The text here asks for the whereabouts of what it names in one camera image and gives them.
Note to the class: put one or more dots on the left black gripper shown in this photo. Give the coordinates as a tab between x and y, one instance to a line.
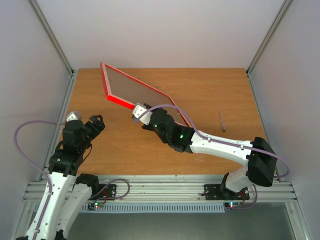
100	125

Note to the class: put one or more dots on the red picture frame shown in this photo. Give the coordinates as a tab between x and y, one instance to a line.
127	91

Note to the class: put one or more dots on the small clear-handled screwdriver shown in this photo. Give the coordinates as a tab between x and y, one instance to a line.
223	126

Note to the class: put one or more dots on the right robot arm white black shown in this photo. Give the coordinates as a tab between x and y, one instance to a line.
256	157

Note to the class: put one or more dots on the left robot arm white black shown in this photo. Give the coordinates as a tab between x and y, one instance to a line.
65	192

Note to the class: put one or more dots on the left small circuit board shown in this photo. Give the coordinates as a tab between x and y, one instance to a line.
96	205

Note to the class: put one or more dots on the small circuit board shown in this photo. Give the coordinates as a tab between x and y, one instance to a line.
232	205
96	205

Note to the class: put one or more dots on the right small circuit board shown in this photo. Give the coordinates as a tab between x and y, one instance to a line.
232	205

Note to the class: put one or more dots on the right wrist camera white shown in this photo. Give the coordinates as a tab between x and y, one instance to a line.
140	114

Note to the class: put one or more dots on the left aluminium corner post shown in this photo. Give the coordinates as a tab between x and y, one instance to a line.
48	30

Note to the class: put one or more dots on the aluminium corner post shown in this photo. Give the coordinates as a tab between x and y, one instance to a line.
48	30
285	6

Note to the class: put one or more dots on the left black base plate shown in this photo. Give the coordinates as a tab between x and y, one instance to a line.
108	193

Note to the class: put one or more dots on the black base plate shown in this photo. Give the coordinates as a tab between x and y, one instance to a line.
108	193
212	192

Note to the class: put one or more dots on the aluminium front rail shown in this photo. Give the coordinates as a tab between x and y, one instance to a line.
190	189

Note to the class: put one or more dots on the grey slotted cable duct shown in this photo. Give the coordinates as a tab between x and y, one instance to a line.
144	208

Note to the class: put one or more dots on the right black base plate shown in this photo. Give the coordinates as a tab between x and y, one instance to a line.
212	192

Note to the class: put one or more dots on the right aluminium corner post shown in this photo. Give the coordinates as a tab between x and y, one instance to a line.
285	6

